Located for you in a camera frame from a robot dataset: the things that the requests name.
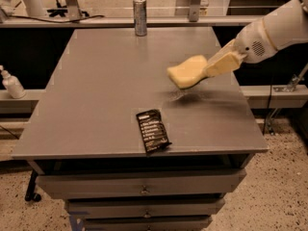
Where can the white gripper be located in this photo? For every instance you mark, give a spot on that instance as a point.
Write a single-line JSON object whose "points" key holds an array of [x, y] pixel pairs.
{"points": [[253, 42]]}

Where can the yellow sponge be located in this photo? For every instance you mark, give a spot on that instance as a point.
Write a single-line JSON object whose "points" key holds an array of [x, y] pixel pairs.
{"points": [[188, 73]]}

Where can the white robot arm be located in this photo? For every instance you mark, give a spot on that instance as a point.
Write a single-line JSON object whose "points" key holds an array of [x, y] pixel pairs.
{"points": [[287, 25]]}

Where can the black rxbar chocolate wrapper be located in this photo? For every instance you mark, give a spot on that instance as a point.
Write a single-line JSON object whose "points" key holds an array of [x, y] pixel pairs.
{"points": [[153, 131]]}

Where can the silver drink can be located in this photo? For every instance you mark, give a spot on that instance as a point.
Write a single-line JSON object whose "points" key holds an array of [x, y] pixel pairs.
{"points": [[139, 10]]}

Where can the grey drawer cabinet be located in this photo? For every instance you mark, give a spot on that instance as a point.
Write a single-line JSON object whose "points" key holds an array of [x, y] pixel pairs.
{"points": [[128, 151]]}

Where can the middle grey drawer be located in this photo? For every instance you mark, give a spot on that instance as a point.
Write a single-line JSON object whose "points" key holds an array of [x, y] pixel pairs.
{"points": [[145, 208]]}

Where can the grey drawer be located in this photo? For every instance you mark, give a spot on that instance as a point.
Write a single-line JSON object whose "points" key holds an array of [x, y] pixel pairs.
{"points": [[196, 223], [145, 208], [157, 183]]}

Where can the bottom grey drawer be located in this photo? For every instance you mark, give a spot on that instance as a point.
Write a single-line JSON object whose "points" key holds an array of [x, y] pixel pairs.
{"points": [[196, 223]]}

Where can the top grey drawer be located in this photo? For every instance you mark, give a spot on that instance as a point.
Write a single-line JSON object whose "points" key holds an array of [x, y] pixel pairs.
{"points": [[157, 183]]}

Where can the white spray bottle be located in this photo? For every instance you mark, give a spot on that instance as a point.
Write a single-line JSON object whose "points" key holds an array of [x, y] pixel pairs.
{"points": [[12, 84]]}

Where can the blue tape strip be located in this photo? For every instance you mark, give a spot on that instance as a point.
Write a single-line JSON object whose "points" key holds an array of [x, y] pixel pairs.
{"points": [[77, 220]]}

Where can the black caster wheel leg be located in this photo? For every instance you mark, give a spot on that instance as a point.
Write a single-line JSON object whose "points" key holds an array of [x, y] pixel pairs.
{"points": [[30, 194]]}

